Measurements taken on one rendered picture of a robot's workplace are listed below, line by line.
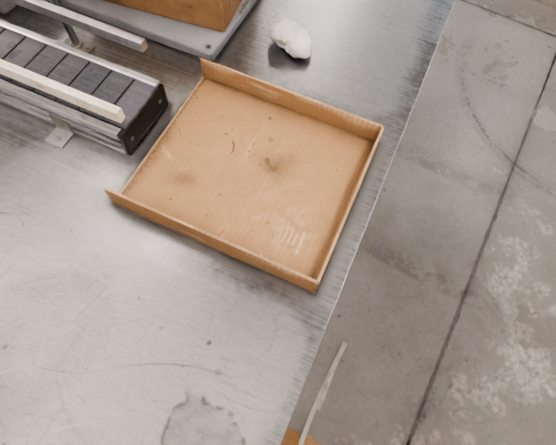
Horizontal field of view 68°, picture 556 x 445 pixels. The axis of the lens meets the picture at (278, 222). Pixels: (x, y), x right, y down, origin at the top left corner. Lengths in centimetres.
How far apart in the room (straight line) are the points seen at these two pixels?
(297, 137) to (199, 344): 33
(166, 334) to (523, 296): 134
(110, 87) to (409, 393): 117
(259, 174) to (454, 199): 119
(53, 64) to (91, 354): 42
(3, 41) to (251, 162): 42
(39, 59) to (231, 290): 45
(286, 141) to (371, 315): 90
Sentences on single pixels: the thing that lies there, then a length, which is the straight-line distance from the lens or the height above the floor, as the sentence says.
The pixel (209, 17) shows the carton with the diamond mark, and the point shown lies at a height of 87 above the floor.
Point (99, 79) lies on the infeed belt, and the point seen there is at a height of 88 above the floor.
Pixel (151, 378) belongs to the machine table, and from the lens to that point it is 53.
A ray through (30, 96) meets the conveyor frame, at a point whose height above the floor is 88.
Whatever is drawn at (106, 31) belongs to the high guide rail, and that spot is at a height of 96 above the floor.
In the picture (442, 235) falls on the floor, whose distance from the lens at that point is 161.
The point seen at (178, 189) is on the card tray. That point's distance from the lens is 60.
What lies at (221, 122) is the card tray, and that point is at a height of 83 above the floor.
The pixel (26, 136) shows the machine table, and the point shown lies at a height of 83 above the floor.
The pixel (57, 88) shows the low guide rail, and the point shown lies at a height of 91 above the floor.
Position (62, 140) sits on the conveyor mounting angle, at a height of 83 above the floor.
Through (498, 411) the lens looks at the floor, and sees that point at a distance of 152.
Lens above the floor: 134
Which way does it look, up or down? 64 degrees down
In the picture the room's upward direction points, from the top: 6 degrees clockwise
